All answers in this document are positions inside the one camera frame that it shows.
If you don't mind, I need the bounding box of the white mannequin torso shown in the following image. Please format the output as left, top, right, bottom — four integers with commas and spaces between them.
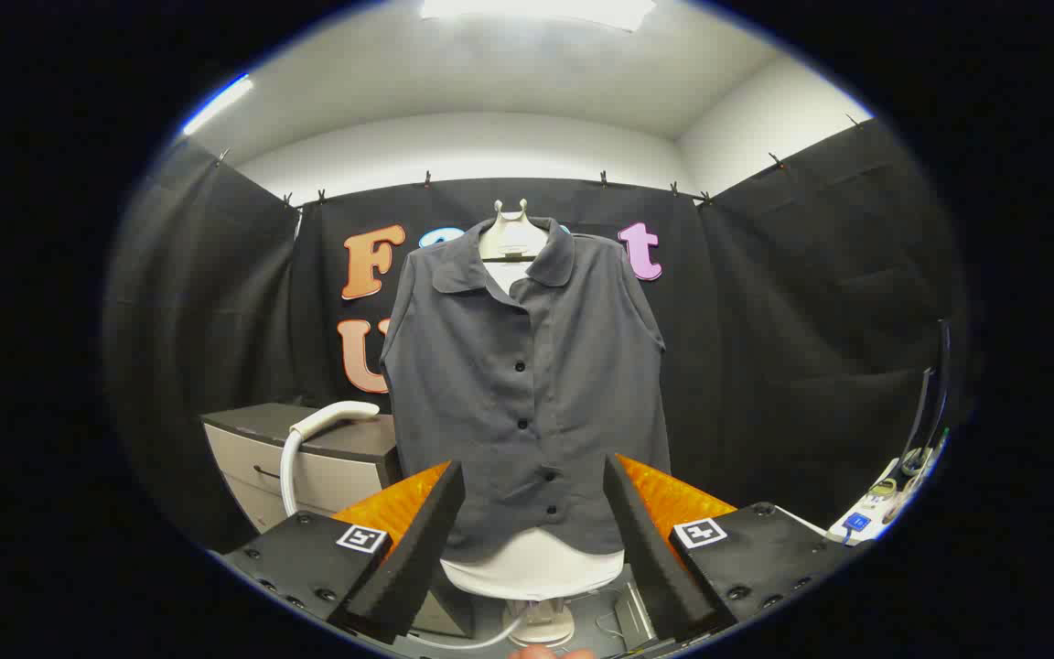
440, 200, 627, 646

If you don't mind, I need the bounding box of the white power strip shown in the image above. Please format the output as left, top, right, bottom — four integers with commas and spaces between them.
827, 456, 929, 546

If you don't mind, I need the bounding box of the dark thin cable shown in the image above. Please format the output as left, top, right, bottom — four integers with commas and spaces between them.
900, 319, 953, 477

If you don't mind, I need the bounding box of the grey button-up shirt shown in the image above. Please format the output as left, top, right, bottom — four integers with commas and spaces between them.
379, 216, 672, 564

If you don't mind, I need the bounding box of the ceiling light panel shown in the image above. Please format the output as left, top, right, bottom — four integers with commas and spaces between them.
419, 0, 658, 33

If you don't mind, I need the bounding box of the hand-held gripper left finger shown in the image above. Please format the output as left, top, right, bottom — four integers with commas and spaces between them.
220, 460, 467, 644

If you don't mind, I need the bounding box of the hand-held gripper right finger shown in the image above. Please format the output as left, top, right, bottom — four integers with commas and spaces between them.
602, 453, 866, 642

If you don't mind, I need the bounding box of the grey drawer cabinet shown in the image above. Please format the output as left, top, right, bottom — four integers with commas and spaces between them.
200, 403, 476, 639

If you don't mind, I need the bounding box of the ceiling light strip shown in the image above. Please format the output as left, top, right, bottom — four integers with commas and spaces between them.
181, 75, 255, 136

